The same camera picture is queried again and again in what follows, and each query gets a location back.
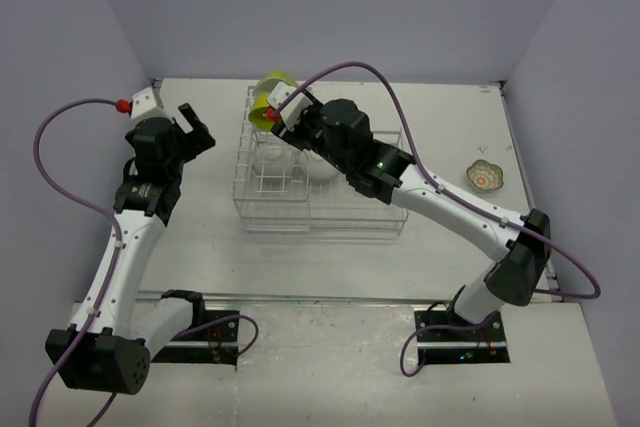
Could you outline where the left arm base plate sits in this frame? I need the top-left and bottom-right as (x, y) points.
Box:
(152, 319), (239, 366)

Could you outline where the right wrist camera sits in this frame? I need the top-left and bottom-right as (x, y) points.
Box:
(264, 82), (313, 130)

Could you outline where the lime green bowl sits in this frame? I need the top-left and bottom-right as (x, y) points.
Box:
(248, 93), (275, 132)

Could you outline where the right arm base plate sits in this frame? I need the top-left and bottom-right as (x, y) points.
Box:
(416, 312), (511, 366)

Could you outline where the white wire dish rack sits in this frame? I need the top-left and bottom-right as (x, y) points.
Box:
(232, 86), (409, 239)

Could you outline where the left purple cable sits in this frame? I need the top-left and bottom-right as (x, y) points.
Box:
(32, 96), (260, 422)

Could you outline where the white bowl middle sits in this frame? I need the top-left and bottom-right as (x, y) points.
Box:
(300, 151), (340, 183)

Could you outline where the green bowl white inside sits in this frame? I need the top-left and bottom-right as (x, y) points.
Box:
(252, 70), (299, 97)

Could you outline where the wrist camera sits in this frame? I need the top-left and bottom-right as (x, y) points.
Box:
(264, 82), (313, 130)
(115, 87), (167, 124)

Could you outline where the white bowl left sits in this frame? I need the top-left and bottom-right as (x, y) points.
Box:
(252, 142), (295, 184)

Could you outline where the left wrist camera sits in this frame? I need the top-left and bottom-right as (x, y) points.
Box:
(115, 87), (167, 124)

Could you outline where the patterned flower-shaped bowl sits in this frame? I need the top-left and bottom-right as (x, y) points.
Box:
(466, 159), (504, 192)

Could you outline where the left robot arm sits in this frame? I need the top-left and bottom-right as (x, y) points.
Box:
(45, 103), (215, 395)

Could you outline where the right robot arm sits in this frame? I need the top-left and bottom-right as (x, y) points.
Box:
(271, 99), (550, 340)

